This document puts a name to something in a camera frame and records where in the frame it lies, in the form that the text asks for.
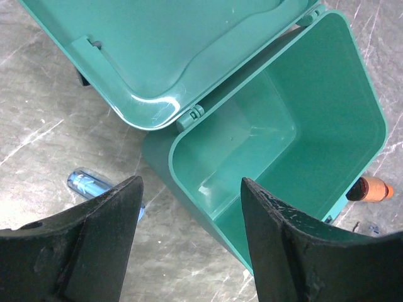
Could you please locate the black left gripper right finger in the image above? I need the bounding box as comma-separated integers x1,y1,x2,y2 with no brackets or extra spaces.
241,178,402,301

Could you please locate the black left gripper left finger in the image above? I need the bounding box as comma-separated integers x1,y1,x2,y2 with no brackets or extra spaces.
1,176,144,301

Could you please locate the brown bottle orange cap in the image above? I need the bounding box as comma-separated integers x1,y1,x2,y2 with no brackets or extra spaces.
346,176,394,203

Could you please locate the teal medicine kit box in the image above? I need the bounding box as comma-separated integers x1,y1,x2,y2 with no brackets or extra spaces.
22,1,387,269

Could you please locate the blue transparent small bottle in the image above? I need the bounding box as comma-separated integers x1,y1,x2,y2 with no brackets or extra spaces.
67,168,145,221

